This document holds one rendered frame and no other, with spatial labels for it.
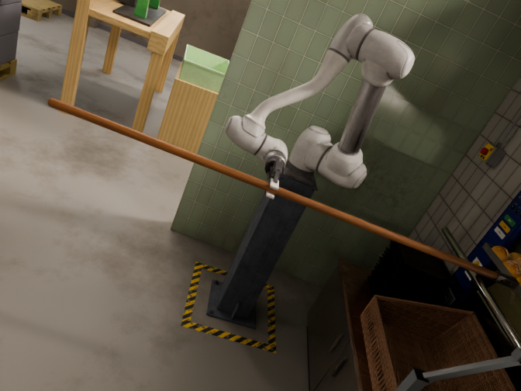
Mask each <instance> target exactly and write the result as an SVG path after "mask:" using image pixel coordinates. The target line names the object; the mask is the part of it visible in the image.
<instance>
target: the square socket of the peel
mask: <svg viewBox="0 0 521 391"><path fill-rule="evenodd" d="M495 272H497V273H498V278H497V279H495V280H494V282H497V283H499V284H501V285H504V286H507V287H509V288H511V289H515V288H516V287H517V286H518V285H519V282H518V281H517V279H516V278H513V277H511V276H509V275H506V274H503V273H501V272H498V271H495Z"/></svg>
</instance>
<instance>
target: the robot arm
mask: <svg viewBox="0 0 521 391"><path fill-rule="evenodd" d="M372 26H373V23H372V21H371V20H370V18H369V17H368V16H366V15H365V14H362V13H358V14H356V15H354V16H352V17H351V18H350V19H348V20H347V21H346V22H345V23H344V24H343V26H342V27H341V28H340V30H339V31H338V33H337V34H336V35H335V37H334V38H333V41H332V43H331V44H330V47H329V49H328V51H327V52H326V56H325V57H324V60H323V62H322V65H321V67H320V69H319V71H318V73H317V75H316V76H315V77H314V78H313V79H312V80H310V81H308V82H306V83H305V84H303V85H300V86H298V87H295V88H292V89H290V90H287V91H286V92H282V93H280V94H278V95H275V96H272V97H270V98H269V99H266V100H264V101H263V102H262V103H261V104H260V105H259V106H258V107H257V108H256V109H255V110H254V111H253V112H252V113H250V114H247V115H244V117H240V116H232V117H230V118H229V120H228V122H227V124H226V127H225V132H226V135H227V136H228V138H230V139H231V141H232V142H234V143H235V144H236V145H237V146H238V147H240V148H242V149H243V150H245V151H247V152H249V153H251V154H253V155H254V156H256V157H258V158H259V159H260V160H261V161H262V162H263V163H264V170H265V172H266V174H267V180H268V182H269V183H271V184H270V188H272V189H275V190H278V187H279V180H278V179H279V178H280V176H281V175H284V176H286V177H289V178H293V179H296V180H298V181H300V182H304V183H306V184H308V185H311V186H314V185H315V182H314V181H313V177H312V176H313V174H314V171H317V172H319V173H320V174H321V175H322V176H323V177H325V178H327V179H328V180H330V181H331V182H333V183H334V184H336V185H338V186H340V187H343V188H346V189H355V188H357V187H358V186H359V185H360V184H361V183H362V181H363V180H364V179H365V177H366V176H367V169H366V167H365V165H364V164H363V153H362V151H361V145H362V143H363V141H364V138H365V136H366V133H367V131H368V128H369V126H370V124H371V121H372V119H373V117H374V114H375V112H376V110H377V108H378V105H379V102H380V101H381V97H382V96H383V93H384V91H385V88H386V86H387V85H389V84H390V83H392V81H393V80H394V79H395V80H399V79H401V78H404V77H405V76H406V75H407V74H408V73H409V72H410V70H411V69H412V66H413V64H414V60H415V56H414V54H413V52H412V50H411V49H410V48H409V47H408V46H407V45H406V44H405V43H403V42H402V41H401V40H399V39H398V38H396V37H394V36H392V35H390V34H388V33H385V32H383V31H380V30H377V29H374V28H373V27H372ZM351 59H354V60H356V61H360V62H361V63H362V64H361V68H362V72H361V73H362V77H363V79H362V82H361V85H360V87H359V90H358V93H357V96H356V98H355V101H354V104H353V107H352V110H351V112H350V115H349V118H348V120H347V124H346V126H345V129H344V132H343V135H342V137H341V140H340V142H339V143H336V144H334V145H332V144H331V143H330V141H331V137H330V134H329V133H328V131H327V130H325V129H323V128H322V127H319V126H310V127H309V128H307V129H306V130H304V131H303V132H302V133H301V135H300V136H299V137H298V139H297V140H296V142H295V145H294V147H293V148H292V152H291V154H290V156H289V159H288V149H287V147H286V145H285V143H284V142H283V141H282V140H279V139H275V138H273V137H270V136H268V135H267V134H266V133H264V130H265V125H264V122H265V120H266V118H267V116H268V114H269V113H271V112H272V111H274V110H276V109H279V108H281V107H284V106H288V105H291V104H293V103H295V102H299V101H302V100H304V99H307V98H310V97H312V96H314V95H316V94H318V93H320V92H321V91H322V90H323V89H325V88H326V87H327V86H328V85H329V84H330V83H331V82H332V80H333V79H334V78H335V77H336V76H337V75H338V74H339V73H340V72H341V71H342V70H343V69H344V68H345V67H346V66H347V64H348V63H349V62H350V60H351ZM287 159H288V160H287Z"/></svg>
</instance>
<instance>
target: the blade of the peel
mask: <svg viewBox="0 0 521 391"><path fill-rule="evenodd" d="M482 247H483V249H484V250H485V252H486V253H487V254H488V256H489V257H490V258H491V259H492V261H493V262H494V263H495V265H496V266H497V268H498V269H499V271H500V272H501V273H503V274H506V275H509V276H511V277H513V276H512V274H511V273H510V272H509V270H508V269H507V268H506V266H504V264H503V263H502V262H501V261H500V259H499V258H498V256H497V255H496V254H495V252H494V251H493V250H492V248H493V247H494V246H493V245H491V244H489V243H487V242H485V244H484V245H483V246H482ZM513 278H514V277H513ZM514 290H515V291H516V293H517V294H518V296H519V297H520V299H521V286H520V285H518V286H517V287H516V288H515V289H514Z"/></svg>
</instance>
